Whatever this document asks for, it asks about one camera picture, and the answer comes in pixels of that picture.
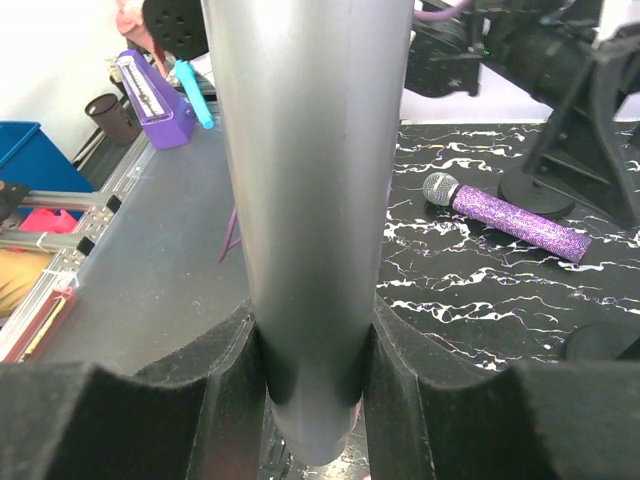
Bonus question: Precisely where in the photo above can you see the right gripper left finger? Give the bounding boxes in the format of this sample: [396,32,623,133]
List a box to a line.
[1,304,266,479]

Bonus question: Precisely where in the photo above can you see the blue plastic bin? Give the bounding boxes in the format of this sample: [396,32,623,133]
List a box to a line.
[0,121,94,192]

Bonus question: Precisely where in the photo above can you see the purple glitter microphone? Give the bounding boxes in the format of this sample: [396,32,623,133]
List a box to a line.
[422,172,591,263]

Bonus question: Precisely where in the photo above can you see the dark brown cup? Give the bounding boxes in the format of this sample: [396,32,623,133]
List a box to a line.
[85,93,141,146]

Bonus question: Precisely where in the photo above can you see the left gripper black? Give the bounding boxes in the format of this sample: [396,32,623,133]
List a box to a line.
[509,22,639,225]

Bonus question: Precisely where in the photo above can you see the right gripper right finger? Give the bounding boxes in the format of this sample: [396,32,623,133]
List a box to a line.
[364,300,639,479]

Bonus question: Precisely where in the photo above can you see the silver grey microphone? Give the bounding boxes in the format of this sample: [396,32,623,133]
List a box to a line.
[202,1,414,466]

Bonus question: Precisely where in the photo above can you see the purple metronome background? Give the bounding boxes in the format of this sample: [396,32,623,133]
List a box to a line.
[116,50,196,150]

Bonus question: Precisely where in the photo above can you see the black round-base clip stand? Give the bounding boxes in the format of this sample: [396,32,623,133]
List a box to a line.
[497,167,575,220]

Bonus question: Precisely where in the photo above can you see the cyan microphone background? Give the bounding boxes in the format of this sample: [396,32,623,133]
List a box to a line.
[174,60,215,129]

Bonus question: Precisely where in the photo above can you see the black left-edge clip stand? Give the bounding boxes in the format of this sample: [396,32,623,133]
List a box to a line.
[563,323,639,361]

